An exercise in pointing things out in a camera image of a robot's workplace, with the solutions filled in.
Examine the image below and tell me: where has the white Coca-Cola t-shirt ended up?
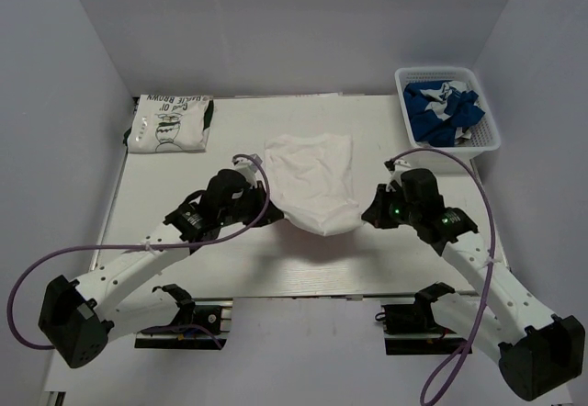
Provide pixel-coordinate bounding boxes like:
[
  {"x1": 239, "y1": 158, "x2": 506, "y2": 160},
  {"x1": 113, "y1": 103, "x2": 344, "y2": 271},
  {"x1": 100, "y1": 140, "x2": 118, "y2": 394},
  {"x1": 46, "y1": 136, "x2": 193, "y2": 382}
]
[{"x1": 264, "y1": 133, "x2": 362, "y2": 237}]

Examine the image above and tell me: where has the blue and white t-shirt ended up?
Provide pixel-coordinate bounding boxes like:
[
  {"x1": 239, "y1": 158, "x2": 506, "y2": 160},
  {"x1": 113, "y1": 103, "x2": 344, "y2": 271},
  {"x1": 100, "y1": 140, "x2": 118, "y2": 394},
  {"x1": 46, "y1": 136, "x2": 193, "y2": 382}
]
[{"x1": 402, "y1": 80, "x2": 485, "y2": 148}]

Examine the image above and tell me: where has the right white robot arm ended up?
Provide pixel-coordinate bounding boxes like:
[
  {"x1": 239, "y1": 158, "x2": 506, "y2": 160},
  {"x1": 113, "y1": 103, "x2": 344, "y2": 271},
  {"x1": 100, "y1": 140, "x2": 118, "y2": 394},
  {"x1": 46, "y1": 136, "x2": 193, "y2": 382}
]
[{"x1": 362, "y1": 168, "x2": 585, "y2": 401}]

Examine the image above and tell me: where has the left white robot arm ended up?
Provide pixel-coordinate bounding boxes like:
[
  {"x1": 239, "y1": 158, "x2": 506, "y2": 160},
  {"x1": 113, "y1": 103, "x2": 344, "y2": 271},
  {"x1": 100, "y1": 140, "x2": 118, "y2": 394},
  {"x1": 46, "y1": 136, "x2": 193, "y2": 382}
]
[{"x1": 39, "y1": 166, "x2": 283, "y2": 368}]

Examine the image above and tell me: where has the white plastic basket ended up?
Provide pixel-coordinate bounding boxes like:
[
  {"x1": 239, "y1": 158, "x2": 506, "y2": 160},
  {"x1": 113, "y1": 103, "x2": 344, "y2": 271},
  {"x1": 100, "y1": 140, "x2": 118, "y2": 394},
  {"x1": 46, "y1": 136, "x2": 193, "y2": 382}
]
[{"x1": 394, "y1": 66, "x2": 501, "y2": 159}]

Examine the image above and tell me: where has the folded white Charlie Brown shirt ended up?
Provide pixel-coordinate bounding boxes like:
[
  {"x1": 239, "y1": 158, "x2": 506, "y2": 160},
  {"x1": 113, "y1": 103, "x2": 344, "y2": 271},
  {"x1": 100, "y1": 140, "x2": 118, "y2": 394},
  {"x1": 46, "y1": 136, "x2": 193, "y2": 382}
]
[{"x1": 123, "y1": 94, "x2": 215, "y2": 154}]

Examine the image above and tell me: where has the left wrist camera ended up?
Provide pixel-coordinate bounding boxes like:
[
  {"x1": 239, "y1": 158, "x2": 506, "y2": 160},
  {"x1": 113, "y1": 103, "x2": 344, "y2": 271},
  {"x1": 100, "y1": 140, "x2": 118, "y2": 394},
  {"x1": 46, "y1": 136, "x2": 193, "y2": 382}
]
[{"x1": 232, "y1": 153, "x2": 263, "y2": 186}]

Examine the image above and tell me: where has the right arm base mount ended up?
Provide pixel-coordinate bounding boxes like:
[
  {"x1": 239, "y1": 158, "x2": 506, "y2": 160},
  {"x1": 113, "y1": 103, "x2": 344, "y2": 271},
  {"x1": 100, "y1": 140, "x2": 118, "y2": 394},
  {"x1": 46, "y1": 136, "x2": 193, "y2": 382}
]
[{"x1": 375, "y1": 304, "x2": 466, "y2": 356}]

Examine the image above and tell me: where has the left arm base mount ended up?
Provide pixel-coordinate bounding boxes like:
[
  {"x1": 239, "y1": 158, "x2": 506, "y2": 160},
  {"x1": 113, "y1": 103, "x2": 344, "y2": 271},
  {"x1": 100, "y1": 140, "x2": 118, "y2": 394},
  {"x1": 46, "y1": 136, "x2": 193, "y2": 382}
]
[{"x1": 134, "y1": 299, "x2": 233, "y2": 351}]

